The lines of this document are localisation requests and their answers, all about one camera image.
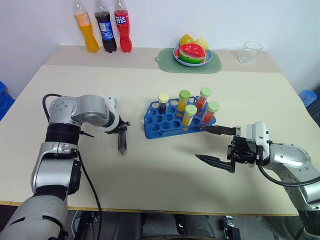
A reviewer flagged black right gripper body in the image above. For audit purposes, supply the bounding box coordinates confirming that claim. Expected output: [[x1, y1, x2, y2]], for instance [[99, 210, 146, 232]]
[[226, 135, 259, 166]]

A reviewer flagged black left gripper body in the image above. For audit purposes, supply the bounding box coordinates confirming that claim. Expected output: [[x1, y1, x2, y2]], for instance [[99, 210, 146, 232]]
[[116, 120, 131, 135]]

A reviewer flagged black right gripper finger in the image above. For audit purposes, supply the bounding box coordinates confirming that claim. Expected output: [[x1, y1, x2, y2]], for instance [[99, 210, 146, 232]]
[[194, 153, 236, 174], [201, 124, 243, 137]]

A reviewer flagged green-capped red liquid test tube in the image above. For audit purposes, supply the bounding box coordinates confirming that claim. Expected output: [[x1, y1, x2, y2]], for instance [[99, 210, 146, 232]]
[[201, 100, 221, 125], [195, 87, 212, 111]]

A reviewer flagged blue test tube rack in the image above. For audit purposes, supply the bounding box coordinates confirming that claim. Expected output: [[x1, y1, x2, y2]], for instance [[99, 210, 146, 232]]
[[142, 97, 217, 140]]

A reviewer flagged green-capped yellow liquid test tube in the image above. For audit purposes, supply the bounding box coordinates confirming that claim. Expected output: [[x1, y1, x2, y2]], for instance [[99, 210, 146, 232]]
[[177, 89, 192, 112], [181, 104, 198, 132]]

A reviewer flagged yellow-capped dark liquid test tube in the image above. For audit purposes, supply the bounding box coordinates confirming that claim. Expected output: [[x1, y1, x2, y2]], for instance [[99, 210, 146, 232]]
[[157, 92, 171, 115]]

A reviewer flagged green silicone mat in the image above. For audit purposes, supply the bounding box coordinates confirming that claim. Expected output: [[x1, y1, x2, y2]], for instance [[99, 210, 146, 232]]
[[154, 47, 223, 74]]

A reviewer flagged light blue plate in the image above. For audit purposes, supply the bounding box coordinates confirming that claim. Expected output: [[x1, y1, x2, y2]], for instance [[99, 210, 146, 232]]
[[172, 45, 214, 68]]

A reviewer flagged clear glass cup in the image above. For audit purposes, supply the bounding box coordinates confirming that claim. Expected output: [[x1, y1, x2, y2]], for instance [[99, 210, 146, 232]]
[[238, 40, 264, 65]]

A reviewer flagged toy watermelon slice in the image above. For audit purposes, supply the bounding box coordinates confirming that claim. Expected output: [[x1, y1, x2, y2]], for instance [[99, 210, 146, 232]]
[[174, 42, 207, 65]]

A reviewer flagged blue ribbed plastic container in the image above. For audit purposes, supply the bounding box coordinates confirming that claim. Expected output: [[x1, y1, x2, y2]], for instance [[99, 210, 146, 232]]
[[298, 89, 320, 109]]

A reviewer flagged yellow toy lemon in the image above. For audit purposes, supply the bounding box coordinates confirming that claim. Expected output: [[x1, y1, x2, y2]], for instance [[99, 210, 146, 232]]
[[194, 37, 210, 53]]

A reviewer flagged red soda bottle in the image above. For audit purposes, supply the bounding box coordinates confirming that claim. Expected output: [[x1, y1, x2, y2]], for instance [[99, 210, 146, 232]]
[[113, 0, 133, 54]]

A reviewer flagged cola bottle blue label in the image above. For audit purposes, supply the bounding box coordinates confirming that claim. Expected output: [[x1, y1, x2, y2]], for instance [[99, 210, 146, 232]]
[[94, 0, 118, 54]]

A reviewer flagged yellow-orange toy fruit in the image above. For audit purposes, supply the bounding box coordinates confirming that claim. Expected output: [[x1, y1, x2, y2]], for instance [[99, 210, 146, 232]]
[[179, 34, 196, 47]]

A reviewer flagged orange soda bottle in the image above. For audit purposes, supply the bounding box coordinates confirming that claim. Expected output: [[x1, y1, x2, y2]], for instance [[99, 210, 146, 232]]
[[72, 0, 100, 54]]

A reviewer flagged blue plastic crate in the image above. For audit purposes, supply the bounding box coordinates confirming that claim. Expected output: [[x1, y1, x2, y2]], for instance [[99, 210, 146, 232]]
[[0, 80, 16, 121]]

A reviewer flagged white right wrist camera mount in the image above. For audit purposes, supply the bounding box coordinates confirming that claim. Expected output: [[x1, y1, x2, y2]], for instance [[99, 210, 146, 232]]
[[246, 121, 273, 166]]

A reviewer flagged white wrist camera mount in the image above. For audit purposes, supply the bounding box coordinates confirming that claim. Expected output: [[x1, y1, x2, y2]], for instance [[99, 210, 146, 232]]
[[246, 121, 273, 166], [102, 93, 122, 135]]

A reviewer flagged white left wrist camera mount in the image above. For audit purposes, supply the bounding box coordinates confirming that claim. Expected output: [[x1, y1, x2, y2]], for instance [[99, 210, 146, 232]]
[[102, 93, 122, 135]]

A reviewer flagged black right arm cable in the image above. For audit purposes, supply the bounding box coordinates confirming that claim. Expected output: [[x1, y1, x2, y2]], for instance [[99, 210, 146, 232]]
[[257, 159, 320, 187]]

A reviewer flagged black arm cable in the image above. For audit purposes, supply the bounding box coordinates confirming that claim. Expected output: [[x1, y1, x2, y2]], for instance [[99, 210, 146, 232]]
[[41, 93, 103, 213], [257, 159, 320, 187]]

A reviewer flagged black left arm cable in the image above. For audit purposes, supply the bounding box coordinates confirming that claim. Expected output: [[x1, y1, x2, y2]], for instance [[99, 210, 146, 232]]
[[41, 93, 103, 213]]

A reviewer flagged black bracket under table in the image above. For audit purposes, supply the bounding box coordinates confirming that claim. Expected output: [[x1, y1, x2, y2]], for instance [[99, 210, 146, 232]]
[[221, 214, 241, 240]]

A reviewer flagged black frame under table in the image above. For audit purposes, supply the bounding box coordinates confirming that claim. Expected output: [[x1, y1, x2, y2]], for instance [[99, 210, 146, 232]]
[[72, 210, 107, 240]]

